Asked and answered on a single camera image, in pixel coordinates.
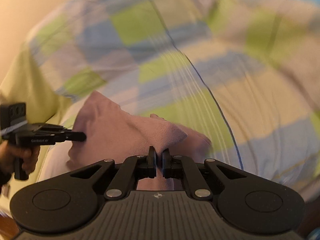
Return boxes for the mauve pink garment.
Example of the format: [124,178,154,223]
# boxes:
[65,90,213,191]

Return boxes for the person's left hand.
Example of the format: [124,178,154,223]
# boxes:
[1,141,40,175]

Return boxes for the plaid pillow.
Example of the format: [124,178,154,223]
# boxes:
[24,0,221,100]

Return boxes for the plaid bed sheet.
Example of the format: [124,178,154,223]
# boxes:
[1,0,319,191]

